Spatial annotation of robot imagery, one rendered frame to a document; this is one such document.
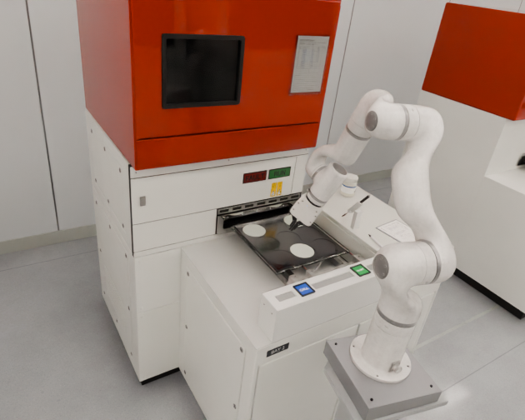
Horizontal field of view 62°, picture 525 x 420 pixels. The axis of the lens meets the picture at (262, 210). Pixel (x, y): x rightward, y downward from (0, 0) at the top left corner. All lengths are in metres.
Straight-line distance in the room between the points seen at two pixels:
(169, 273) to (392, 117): 1.17
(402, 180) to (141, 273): 1.14
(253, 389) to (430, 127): 1.03
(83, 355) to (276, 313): 1.43
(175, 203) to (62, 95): 1.49
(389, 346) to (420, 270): 0.28
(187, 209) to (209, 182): 0.14
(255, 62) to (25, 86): 1.72
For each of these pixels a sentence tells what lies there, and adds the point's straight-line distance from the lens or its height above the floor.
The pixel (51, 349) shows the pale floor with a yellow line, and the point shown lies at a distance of 2.68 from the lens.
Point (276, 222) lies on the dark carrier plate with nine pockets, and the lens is 1.95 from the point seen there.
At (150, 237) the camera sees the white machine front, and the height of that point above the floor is 0.90.
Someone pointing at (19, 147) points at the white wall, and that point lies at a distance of 3.13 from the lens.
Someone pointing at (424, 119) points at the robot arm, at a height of 1.58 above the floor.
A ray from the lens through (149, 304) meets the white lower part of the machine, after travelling 2.01.
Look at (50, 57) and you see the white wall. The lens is 3.00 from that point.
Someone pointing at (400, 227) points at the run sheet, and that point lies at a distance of 1.99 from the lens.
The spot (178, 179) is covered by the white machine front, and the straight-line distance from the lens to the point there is 1.72.
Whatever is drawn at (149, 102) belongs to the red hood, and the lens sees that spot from 1.51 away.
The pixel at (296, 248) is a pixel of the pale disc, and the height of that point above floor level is 0.90.
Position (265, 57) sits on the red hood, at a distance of 1.67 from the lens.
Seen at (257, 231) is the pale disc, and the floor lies 0.90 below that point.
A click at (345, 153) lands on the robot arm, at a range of 1.48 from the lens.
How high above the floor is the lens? 1.89
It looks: 29 degrees down
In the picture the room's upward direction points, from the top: 7 degrees clockwise
